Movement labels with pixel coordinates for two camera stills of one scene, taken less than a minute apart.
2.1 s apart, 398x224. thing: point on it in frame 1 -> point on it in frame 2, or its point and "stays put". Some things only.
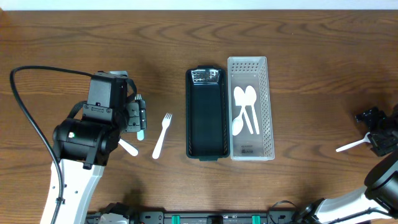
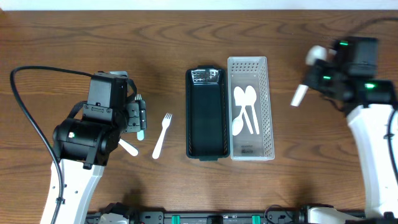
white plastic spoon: [239, 95] stays put
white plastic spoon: [365, 139] -> [317, 52]
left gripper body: [137, 115] stays put
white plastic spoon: [250, 96] stays put
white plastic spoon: [237, 123] stays put
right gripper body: [374, 124] -> [313, 76]
